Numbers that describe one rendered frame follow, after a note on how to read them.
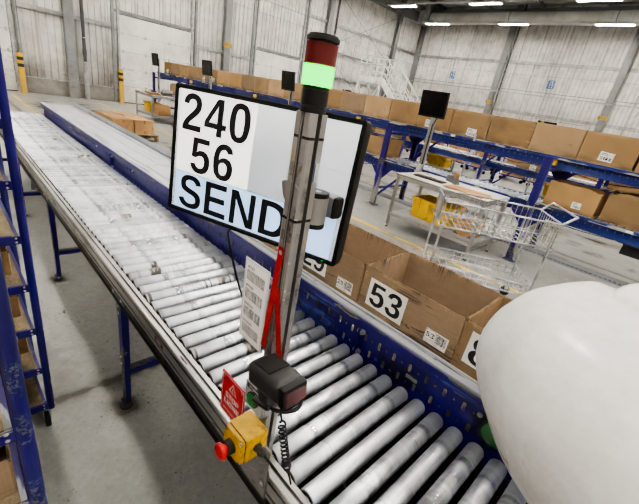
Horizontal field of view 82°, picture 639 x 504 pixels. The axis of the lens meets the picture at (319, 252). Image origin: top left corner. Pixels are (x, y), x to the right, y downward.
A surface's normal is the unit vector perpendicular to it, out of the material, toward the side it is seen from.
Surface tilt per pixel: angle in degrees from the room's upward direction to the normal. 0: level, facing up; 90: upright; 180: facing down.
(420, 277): 89
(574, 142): 90
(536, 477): 100
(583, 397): 63
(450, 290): 89
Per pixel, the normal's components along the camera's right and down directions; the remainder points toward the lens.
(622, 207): -0.74, 0.07
